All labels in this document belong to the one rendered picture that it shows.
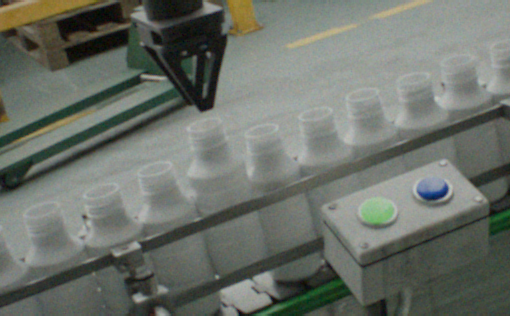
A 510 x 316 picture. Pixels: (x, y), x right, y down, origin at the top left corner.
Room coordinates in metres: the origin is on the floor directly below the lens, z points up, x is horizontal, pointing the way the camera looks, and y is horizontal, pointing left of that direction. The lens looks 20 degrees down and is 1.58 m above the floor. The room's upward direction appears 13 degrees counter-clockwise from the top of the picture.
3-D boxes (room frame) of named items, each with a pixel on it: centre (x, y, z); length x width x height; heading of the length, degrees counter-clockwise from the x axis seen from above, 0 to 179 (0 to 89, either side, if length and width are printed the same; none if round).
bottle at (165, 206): (1.19, 0.15, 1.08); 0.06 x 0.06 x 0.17
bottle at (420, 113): (1.28, -0.13, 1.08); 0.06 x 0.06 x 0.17
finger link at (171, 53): (1.20, 0.09, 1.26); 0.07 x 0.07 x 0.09; 20
